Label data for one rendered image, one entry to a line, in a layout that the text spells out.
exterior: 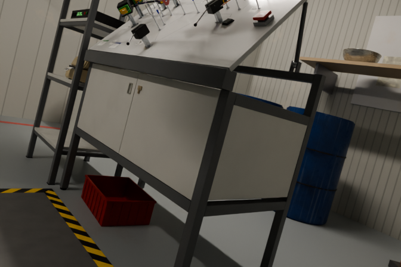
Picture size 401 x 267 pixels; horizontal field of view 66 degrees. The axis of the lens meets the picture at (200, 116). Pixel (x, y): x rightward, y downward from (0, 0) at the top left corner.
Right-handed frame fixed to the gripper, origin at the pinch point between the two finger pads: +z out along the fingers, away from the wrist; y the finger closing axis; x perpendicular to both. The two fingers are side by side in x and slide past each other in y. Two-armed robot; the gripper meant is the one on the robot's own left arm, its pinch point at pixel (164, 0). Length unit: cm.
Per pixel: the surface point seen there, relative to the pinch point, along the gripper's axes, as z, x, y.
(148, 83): 27.3, 19.0, -13.5
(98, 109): 51, 48, 15
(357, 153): 214, -154, 18
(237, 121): 25, -3, -57
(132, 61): 21.6, 22.0, 0.1
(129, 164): 52, 40, -31
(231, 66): 7, -6, -51
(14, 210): 67, 101, -16
